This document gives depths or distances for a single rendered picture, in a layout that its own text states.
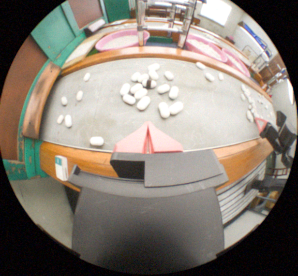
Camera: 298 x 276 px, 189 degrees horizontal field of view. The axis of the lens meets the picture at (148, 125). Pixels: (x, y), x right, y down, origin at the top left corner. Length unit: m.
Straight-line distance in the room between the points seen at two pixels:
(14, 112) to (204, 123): 0.61
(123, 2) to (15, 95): 2.72
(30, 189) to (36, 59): 1.14
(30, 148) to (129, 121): 0.40
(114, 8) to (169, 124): 2.89
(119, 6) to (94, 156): 2.90
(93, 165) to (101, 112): 0.13
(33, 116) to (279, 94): 5.39
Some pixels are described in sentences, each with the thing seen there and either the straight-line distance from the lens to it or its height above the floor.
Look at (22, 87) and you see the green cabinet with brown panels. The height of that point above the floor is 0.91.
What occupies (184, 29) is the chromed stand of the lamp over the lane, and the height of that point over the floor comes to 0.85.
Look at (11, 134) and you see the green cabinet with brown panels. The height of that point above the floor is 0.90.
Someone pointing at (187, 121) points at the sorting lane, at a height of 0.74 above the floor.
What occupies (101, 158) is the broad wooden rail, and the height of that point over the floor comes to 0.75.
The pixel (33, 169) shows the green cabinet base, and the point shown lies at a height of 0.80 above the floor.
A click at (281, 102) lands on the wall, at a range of 4.99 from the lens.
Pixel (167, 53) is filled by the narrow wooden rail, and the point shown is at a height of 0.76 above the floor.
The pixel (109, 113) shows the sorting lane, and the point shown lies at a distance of 0.23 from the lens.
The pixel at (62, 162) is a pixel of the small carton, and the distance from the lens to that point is 0.26.
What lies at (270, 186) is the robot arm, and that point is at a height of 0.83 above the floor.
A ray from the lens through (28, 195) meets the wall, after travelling 1.34.
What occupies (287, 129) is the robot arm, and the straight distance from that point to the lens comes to 0.42.
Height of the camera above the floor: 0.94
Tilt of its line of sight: 77 degrees down
